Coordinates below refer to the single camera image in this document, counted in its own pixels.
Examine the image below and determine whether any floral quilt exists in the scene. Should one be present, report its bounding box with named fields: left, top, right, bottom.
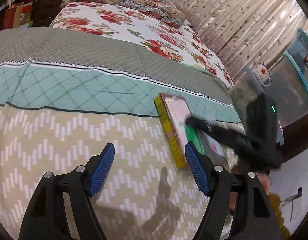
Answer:
left=50, top=2, right=233, bottom=88

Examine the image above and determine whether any chevron beige bed blanket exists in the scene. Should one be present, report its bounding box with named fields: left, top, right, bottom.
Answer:
left=0, top=27, right=240, bottom=239

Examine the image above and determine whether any green white carton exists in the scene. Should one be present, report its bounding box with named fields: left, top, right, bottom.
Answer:
left=185, top=125, right=239, bottom=170

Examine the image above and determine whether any person's right hand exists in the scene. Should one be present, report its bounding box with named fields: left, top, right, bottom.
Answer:
left=229, top=167, right=272, bottom=213

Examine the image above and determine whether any white enamel mug red star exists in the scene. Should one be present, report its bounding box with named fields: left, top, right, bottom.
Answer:
left=253, top=64, right=272, bottom=87

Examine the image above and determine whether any clear storage bin blue handle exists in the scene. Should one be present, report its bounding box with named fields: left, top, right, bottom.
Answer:
left=228, top=66, right=265, bottom=128

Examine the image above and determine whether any teal rimmed storage bin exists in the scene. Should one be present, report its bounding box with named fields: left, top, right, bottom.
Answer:
left=267, top=28, right=308, bottom=127

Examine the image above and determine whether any yellow box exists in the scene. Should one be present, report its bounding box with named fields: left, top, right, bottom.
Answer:
left=154, top=93, right=191, bottom=169

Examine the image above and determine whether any beige patterned curtain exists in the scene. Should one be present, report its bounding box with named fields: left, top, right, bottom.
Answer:
left=171, top=0, right=308, bottom=82

